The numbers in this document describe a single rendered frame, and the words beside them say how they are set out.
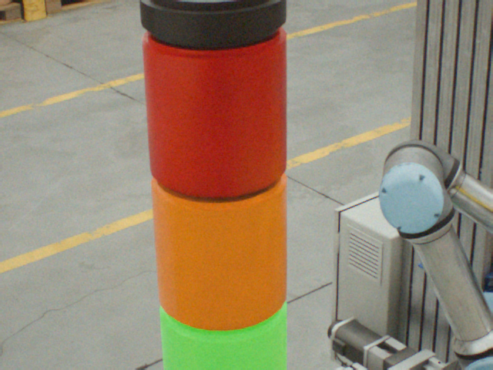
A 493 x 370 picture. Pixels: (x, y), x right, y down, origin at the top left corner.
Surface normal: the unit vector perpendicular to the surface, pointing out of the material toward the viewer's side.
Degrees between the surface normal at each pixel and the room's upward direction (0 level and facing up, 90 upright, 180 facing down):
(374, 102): 0
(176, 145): 90
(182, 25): 90
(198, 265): 90
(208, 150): 90
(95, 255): 0
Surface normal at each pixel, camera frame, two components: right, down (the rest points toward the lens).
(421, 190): -0.29, 0.34
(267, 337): 0.65, 0.32
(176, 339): -0.76, 0.30
